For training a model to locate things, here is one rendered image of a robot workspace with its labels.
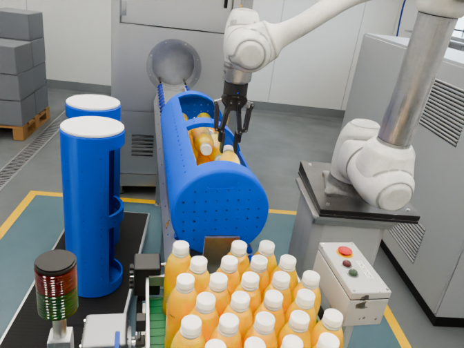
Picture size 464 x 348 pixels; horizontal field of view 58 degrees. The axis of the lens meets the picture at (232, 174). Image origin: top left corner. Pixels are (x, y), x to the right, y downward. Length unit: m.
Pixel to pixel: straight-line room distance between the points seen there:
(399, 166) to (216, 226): 0.57
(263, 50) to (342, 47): 5.48
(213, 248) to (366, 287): 0.42
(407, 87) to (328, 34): 5.20
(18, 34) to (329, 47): 4.03
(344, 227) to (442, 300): 1.31
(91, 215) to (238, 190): 1.02
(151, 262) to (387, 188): 0.71
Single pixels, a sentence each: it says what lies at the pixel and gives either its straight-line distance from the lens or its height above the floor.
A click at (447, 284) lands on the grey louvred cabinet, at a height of 0.32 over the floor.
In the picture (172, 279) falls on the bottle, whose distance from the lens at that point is 1.05.
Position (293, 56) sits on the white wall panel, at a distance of 6.37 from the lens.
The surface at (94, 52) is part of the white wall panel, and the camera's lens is 6.43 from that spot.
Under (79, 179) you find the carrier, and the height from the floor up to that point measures 0.83.
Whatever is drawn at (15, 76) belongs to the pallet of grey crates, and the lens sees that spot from 4.60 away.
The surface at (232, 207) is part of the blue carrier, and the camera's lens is 1.19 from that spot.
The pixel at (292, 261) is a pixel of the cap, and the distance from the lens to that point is 1.04.
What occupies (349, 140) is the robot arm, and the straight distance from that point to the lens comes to 1.49.
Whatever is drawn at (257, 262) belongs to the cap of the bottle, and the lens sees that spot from 1.00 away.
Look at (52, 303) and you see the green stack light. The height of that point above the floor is 1.20.
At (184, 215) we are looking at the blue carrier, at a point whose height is 1.09.
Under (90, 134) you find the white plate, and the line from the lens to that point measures 1.90.
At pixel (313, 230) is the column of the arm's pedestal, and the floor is 0.91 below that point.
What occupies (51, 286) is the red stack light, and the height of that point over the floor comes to 1.23.
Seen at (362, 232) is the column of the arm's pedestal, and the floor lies 0.94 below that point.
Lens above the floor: 1.69
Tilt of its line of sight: 24 degrees down
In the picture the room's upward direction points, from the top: 8 degrees clockwise
